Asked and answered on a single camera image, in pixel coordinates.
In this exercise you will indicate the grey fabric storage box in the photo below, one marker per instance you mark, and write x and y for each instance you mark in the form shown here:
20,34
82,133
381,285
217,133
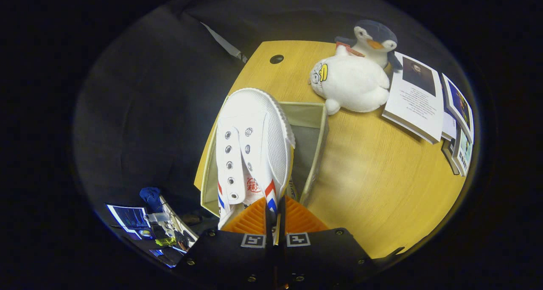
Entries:
312,145

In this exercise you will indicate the white seal plush toy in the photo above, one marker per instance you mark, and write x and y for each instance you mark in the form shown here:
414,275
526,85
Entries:
352,84

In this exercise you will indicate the white book with portrait cover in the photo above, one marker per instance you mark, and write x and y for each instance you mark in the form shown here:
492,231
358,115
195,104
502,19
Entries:
418,99

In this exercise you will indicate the dark book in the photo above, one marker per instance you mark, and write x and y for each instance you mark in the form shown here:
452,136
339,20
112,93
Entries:
449,156

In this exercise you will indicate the book with blue photo cover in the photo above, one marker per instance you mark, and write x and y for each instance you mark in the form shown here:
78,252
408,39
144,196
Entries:
460,105

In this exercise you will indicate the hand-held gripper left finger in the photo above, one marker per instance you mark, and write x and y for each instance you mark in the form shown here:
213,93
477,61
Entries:
237,256

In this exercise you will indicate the blue cloth lump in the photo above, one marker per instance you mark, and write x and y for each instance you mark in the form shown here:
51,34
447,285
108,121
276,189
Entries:
150,198

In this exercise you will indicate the laptop screen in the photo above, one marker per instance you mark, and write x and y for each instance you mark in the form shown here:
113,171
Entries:
129,218

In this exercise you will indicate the penguin plush toy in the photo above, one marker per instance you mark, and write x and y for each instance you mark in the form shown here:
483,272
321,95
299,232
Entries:
375,37

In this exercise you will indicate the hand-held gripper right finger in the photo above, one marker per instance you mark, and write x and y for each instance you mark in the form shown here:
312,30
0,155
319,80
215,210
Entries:
322,256

